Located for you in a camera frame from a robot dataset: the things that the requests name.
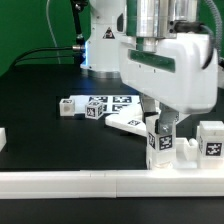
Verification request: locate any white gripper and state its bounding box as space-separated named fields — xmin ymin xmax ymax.
xmin=119 ymin=33 xmax=218 ymax=134

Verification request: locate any white chair seat part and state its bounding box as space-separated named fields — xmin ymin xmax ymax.
xmin=145 ymin=135 xmax=201 ymax=172

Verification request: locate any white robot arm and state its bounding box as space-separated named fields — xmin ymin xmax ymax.
xmin=81 ymin=0 xmax=219 ymax=133

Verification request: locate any white marker base sheet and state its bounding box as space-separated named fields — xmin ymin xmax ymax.
xmin=70 ymin=95 xmax=140 ymax=114

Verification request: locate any white cube nut with marker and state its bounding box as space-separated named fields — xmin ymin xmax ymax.
xmin=85 ymin=100 xmax=104 ymax=120

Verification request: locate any white chair backrest frame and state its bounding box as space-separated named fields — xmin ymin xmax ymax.
xmin=104 ymin=99 xmax=189 ymax=138

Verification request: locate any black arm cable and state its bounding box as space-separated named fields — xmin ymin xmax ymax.
xmin=173 ymin=0 xmax=224 ymax=71

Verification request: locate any white U-shaped fence frame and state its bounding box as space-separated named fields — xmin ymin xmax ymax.
xmin=0 ymin=127 xmax=224 ymax=200

